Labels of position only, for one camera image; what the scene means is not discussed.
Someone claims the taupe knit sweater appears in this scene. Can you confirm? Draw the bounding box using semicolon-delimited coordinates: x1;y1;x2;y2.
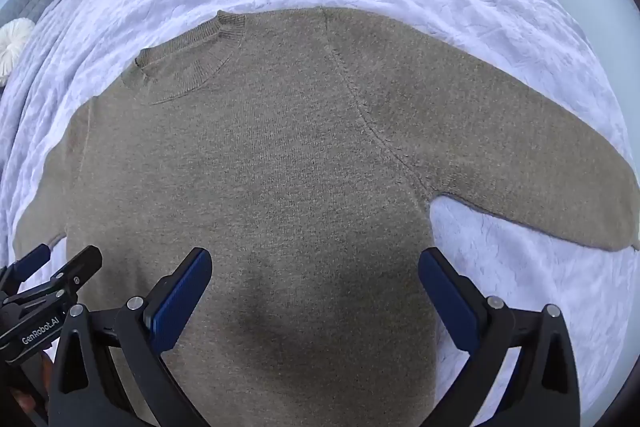
13;8;639;426

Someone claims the person's left hand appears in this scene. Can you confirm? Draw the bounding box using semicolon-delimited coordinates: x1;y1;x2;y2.
9;351;53;426

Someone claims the white round pleated cushion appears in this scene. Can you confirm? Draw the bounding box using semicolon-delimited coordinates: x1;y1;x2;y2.
0;18;35;88

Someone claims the grey quilted headboard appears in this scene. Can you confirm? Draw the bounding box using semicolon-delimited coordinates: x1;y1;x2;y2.
0;0;54;26

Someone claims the lavender plush bed blanket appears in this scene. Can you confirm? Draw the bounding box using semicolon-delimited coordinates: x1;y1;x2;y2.
1;0;639;407

